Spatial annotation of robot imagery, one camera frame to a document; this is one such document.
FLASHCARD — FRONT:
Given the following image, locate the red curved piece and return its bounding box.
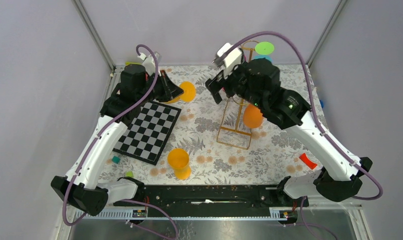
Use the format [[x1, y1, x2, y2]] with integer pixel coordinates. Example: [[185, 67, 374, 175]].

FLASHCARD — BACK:
[[299, 153, 318, 170]]

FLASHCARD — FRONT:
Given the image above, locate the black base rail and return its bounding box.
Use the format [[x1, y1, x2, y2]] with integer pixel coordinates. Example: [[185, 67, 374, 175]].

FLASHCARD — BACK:
[[113, 184, 310, 218]]

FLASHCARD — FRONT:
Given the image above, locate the yellow plastic wine glass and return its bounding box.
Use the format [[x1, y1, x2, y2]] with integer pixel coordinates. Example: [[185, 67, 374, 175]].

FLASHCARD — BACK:
[[167, 148, 191, 180]]

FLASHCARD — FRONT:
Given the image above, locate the orange plastic wine glass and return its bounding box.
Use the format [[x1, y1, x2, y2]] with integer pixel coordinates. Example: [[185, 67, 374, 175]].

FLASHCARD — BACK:
[[242, 104, 264, 129]]

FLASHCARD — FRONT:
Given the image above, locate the amber plastic wine glass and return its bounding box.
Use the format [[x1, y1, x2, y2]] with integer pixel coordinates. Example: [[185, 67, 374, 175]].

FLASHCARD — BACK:
[[165, 81, 197, 104]]

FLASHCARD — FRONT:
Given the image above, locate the purple cable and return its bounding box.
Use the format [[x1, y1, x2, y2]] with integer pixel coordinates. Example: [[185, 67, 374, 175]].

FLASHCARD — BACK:
[[221, 31, 385, 240], [62, 44, 180, 240]]

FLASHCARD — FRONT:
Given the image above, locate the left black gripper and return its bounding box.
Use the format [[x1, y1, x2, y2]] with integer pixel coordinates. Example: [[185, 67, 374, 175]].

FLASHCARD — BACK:
[[136, 69, 184, 105]]

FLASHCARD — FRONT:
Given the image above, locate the gold wire glass rack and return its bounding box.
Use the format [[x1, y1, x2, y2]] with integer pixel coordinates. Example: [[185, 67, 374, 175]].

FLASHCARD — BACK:
[[216, 40, 260, 150]]

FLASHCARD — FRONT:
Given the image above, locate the black white checkerboard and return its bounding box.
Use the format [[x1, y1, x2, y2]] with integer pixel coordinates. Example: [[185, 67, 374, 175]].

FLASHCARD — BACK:
[[113, 101, 181, 166]]

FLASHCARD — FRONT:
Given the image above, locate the floral table mat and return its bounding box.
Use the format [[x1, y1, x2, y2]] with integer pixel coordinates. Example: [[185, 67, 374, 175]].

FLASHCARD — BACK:
[[99, 65, 322, 185]]

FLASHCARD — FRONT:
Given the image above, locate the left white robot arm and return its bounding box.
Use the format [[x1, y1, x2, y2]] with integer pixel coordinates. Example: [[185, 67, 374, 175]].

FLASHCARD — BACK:
[[50, 64, 184, 216]]

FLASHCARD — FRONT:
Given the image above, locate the blue plastic wine glass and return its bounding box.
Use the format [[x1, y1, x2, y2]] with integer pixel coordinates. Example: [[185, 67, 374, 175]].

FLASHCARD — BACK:
[[252, 55, 273, 63]]

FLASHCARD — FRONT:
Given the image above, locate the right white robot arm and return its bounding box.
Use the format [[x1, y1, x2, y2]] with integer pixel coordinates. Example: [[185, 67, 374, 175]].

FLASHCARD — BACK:
[[205, 58, 372, 206]]

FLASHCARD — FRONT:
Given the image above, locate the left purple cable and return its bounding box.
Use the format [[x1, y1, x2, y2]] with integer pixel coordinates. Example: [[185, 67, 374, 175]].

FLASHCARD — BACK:
[[62, 44, 180, 240]]

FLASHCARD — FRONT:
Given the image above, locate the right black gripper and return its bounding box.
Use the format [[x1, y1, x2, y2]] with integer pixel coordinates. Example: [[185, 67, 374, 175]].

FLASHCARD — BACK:
[[205, 58, 266, 110]]

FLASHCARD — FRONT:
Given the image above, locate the small teal block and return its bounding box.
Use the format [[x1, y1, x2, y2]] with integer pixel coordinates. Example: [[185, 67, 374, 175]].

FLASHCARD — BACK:
[[111, 156, 121, 164]]

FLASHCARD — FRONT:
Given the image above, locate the green plastic wine glass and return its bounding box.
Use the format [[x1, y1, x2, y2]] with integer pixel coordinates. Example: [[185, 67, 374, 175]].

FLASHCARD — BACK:
[[254, 41, 275, 55]]

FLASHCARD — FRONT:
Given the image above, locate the small colourful toy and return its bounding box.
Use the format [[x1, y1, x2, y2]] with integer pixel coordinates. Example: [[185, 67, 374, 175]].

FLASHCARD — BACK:
[[125, 62, 141, 66]]

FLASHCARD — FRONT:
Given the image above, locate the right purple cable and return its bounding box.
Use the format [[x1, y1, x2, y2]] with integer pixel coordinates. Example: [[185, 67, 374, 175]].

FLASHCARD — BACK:
[[221, 31, 385, 240]]

